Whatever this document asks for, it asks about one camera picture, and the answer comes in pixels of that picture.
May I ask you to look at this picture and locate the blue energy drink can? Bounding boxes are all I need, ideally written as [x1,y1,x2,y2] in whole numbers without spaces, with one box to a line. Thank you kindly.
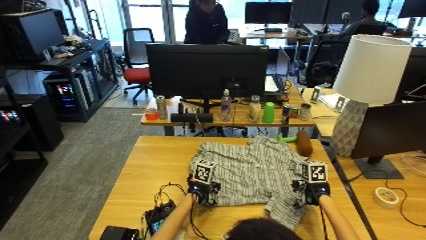
[281,103,293,125]

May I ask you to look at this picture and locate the black box on shelf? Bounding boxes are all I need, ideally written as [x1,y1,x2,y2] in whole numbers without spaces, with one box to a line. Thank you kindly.
[0,8,67,64]

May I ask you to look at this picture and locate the white marker cube right glove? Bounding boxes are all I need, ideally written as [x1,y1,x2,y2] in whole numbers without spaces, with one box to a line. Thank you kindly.
[301,161,330,184]

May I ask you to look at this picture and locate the brown oval object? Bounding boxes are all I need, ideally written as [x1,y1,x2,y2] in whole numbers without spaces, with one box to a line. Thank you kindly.
[296,130,314,158]

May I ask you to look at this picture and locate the green plastic cup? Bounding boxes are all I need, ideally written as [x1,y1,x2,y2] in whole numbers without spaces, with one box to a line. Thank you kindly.
[261,101,277,125]

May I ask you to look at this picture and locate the black glove cables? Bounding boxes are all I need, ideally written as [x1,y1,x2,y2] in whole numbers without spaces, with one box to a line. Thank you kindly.
[153,182,188,208]

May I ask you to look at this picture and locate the large black monitor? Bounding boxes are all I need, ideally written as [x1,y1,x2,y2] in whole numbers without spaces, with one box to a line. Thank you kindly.
[145,43,270,100]

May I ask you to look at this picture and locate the black cabinet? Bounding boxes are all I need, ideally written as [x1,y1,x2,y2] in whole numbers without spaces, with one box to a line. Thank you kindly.
[0,76,65,231]

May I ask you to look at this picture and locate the black shelf rack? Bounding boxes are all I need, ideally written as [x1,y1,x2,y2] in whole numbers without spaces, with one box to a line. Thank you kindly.
[0,8,121,123]

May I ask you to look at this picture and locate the red small cup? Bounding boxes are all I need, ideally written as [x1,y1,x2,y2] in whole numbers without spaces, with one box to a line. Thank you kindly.
[144,108,160,121]

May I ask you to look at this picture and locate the white tape roll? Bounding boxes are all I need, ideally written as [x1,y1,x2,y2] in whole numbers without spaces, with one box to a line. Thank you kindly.
[373,187,401,210]

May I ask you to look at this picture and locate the cream drink bottle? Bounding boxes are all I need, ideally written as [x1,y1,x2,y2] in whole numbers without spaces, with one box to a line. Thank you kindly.
[248,95,264,124]

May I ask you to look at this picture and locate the black cylindrical speaker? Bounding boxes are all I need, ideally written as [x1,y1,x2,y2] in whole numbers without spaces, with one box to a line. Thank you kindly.
[169,112,214,123]

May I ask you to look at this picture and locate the dark glass jar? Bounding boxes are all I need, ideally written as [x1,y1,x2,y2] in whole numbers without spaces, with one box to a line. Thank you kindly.
[298,102,313,121]

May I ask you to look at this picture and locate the computer tower with lights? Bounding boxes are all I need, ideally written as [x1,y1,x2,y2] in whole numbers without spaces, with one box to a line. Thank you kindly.
[43,73,96,116]

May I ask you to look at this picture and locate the black monitor on stand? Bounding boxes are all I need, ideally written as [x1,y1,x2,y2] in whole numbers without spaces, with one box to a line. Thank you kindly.
[350,101,426,180]

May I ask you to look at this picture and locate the red cable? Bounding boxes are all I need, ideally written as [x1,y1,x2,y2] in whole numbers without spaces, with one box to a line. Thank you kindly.
[383,179,426,229]

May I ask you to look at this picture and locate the black device box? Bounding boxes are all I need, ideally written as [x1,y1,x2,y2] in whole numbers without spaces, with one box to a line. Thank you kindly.
[99,225,141,240]

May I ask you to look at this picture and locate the person's right hand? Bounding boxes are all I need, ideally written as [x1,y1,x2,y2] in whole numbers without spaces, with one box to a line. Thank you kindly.
[290,179,332,207]

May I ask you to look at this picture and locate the white table lamp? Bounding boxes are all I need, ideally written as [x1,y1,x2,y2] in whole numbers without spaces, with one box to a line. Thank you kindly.
[329,34,414,158]

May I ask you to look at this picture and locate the black electronics box with screen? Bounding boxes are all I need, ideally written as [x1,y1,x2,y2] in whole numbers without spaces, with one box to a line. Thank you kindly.
[144,199,178,236]

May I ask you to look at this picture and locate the clear water bottle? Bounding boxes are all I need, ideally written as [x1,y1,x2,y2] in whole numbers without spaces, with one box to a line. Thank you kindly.
[220,88,233,122]

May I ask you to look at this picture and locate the white marker cube glove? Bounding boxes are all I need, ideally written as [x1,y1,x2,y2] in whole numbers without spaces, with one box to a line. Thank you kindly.
[301,161,330,184]
[192,159,218,184]

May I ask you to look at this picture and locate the white marker cube left glove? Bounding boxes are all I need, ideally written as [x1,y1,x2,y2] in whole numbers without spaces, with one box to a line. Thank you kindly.
[192,159,218,184]

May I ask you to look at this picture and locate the green handle tool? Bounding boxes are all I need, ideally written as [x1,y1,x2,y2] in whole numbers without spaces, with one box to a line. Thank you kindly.
[277,134,298,144]

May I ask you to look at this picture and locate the black office chair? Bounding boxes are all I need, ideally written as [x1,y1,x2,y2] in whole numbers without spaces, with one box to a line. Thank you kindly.
[302,39,350,88]

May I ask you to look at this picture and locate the striped grey shirt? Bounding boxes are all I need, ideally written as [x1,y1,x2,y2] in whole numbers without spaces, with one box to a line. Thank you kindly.
[188,135,312,231]

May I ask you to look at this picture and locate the red seat office chair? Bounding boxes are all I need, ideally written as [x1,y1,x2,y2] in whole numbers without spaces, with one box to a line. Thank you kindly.
[121,27,156,106]

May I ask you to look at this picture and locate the wooden desk with drinks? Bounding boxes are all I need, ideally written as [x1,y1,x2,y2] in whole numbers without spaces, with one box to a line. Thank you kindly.
[140,79,317,138]

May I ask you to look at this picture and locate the person's left hand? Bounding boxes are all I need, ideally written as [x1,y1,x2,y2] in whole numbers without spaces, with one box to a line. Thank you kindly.
[186,177,222,207]

